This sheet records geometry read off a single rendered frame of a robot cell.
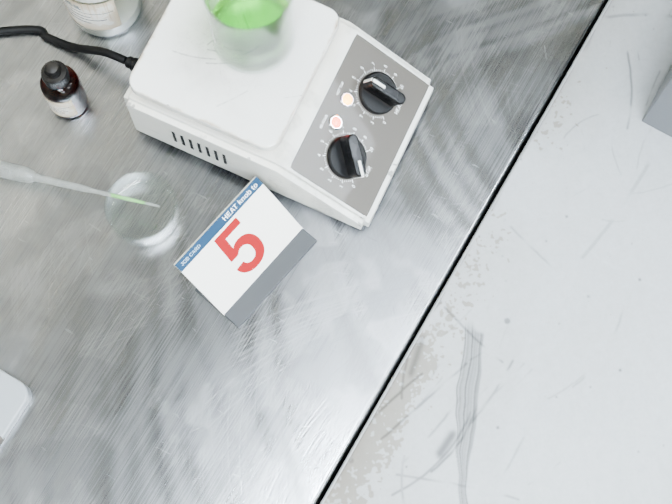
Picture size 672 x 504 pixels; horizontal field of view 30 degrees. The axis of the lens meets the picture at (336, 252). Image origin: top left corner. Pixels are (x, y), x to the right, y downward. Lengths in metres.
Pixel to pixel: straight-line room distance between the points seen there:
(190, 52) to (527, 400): 0.36
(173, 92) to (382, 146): 0.16
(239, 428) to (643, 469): 0.30
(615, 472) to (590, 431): 0.03
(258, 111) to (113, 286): 0.18
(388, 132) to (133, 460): 0.31
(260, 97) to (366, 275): 0.16
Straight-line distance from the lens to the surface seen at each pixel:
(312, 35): 0.93
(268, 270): 0.95
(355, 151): 0.92
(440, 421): 0.94
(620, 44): 1.05
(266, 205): 0.94
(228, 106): 0.91
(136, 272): 0.97
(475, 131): 1.00
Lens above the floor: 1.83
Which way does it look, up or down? 75 degrees down
